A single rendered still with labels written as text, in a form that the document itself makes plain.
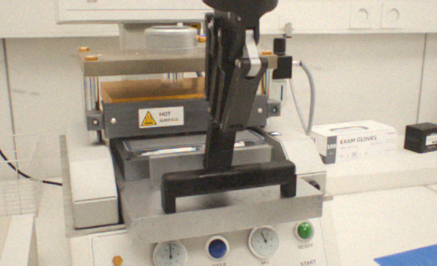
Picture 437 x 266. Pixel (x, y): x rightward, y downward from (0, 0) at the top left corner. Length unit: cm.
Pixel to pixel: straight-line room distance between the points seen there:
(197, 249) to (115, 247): 10
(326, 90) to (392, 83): 22
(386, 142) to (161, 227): 93
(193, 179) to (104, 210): 13
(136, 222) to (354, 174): 77
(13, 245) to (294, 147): 43
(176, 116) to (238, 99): 20
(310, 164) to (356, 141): 63
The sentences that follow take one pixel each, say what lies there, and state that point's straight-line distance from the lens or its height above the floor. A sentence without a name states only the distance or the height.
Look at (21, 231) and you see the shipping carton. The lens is 81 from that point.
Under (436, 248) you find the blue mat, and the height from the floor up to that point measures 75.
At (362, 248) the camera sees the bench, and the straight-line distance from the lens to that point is 93.
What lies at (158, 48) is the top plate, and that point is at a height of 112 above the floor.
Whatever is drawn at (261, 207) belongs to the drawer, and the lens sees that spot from 53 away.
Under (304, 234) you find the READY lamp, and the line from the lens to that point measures 63.
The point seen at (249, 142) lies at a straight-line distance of 64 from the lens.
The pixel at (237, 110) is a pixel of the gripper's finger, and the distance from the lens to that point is 47.
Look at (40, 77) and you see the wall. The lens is 128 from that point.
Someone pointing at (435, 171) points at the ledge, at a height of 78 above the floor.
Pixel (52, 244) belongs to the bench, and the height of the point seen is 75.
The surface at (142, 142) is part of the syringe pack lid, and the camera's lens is 63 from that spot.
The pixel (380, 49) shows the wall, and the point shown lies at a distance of 152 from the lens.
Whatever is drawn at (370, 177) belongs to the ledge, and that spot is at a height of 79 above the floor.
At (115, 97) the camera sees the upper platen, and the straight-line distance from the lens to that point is 65.
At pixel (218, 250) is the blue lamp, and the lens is 59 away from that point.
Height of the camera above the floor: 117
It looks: 14 degrees down
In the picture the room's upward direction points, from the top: straight up
